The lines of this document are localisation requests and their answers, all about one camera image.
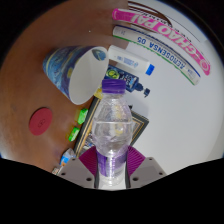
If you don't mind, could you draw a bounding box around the framed group photo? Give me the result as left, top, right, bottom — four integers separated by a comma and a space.
73, 97, 150, 158

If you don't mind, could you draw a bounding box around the white shuttlecock tube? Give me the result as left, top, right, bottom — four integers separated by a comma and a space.
112, 25, 202, 86

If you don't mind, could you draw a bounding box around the white blue-capped lotion bottle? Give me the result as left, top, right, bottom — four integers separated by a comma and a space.
107, 44, 156, 77

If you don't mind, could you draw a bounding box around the clear purple-capped water bottle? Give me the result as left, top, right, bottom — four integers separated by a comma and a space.
91, 78, 134, 190

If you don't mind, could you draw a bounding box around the dark blue pump bottle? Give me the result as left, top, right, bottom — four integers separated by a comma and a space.
104, 64, 151, 98

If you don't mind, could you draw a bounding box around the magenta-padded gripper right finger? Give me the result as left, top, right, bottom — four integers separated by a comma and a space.
125, 146, 167, 190

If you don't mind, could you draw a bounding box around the pink shuttlecock tube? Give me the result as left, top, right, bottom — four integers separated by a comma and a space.
111, 8, 212, 77

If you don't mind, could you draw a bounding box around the flat round red coaster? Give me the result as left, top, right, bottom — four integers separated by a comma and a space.
28, 106, 54, 137

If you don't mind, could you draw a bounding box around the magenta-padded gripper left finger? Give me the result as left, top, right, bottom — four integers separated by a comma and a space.
57, 146, 99, 190

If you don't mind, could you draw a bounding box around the small green pack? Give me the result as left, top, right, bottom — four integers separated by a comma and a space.
68, 126, 81, 142
77, 107, 89, 125

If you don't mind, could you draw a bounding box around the blue patterned cup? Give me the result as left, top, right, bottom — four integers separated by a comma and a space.
42, 45, 110, 106

